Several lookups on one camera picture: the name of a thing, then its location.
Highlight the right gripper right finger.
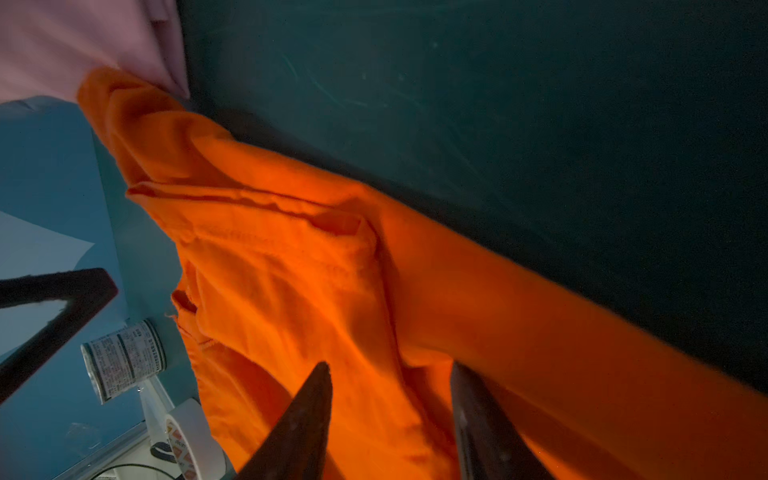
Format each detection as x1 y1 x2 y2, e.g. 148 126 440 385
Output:
450 363 553 480

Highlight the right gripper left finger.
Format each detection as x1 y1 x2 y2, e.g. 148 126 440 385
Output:
236 361 333 480

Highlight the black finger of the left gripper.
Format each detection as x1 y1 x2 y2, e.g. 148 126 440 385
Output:
0 267 120 404

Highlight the orange t shirt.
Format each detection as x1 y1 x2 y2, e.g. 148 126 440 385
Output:
76 67 767 479

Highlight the silver tin can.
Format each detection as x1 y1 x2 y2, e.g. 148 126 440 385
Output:
80 320 167 404

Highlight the white tape roll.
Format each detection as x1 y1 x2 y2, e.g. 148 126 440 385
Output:
164 398 228 480

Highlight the pink folded t shirt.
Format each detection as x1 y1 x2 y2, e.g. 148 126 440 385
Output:
1 1 189 102

